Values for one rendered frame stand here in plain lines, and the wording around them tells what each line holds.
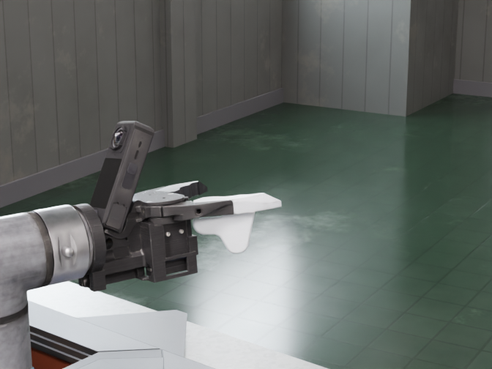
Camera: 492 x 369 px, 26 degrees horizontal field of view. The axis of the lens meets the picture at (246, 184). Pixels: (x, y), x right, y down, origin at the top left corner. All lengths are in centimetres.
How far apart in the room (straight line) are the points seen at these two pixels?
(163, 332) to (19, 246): 146
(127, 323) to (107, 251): 143
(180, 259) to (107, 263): 8
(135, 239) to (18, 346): 16
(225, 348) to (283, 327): 198
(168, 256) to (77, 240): 11
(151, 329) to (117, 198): 142
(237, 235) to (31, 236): 21
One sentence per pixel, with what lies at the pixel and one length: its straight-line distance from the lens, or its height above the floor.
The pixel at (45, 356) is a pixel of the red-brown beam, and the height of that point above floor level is 79.
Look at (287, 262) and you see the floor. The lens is 514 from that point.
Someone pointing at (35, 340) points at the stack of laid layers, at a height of 83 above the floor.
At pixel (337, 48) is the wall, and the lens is 848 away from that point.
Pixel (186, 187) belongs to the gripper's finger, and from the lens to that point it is 119.
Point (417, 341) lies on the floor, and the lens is 436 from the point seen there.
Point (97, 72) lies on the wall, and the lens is 669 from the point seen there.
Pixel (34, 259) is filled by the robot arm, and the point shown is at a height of 144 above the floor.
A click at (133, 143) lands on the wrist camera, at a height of 153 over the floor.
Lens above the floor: 179
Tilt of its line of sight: 16 degrees down
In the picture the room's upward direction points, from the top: straight up
